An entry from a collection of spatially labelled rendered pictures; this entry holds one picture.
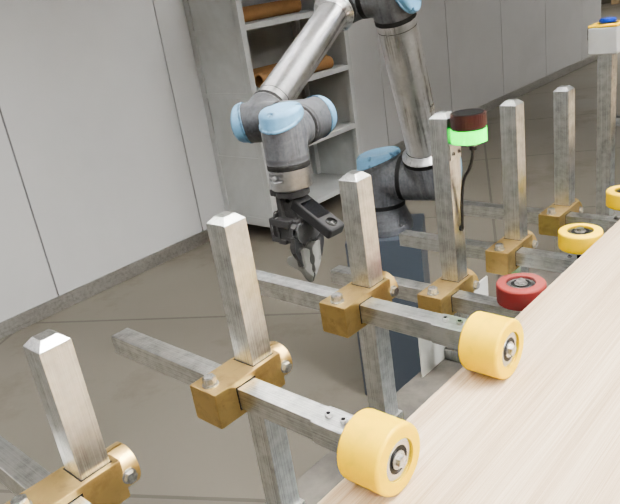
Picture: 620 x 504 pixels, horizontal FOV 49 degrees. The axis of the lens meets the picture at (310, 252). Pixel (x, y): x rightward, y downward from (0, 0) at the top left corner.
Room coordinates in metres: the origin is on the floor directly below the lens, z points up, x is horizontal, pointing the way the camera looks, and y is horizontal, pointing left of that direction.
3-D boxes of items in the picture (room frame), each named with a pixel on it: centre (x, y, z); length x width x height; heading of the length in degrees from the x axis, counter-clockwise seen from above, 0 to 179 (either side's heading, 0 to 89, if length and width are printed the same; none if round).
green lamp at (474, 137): (1.10, -0.29, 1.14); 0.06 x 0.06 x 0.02
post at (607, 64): (1.67, -0.80, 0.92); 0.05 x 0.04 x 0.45; 135
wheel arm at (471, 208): (1.49, -0.55, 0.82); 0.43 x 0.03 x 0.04; 45
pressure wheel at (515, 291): (1.00, -0.34, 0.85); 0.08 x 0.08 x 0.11
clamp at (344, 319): (0.94, -0.07, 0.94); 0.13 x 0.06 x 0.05; 135
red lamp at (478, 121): (1.10, -0.29, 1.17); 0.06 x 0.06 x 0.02
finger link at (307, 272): (1.34, 0.03, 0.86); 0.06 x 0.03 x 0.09; 45
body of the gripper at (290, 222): (1.36, 0.02, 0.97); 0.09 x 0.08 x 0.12; 45
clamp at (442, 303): (1.12, -0.24, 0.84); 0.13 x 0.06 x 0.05; 135
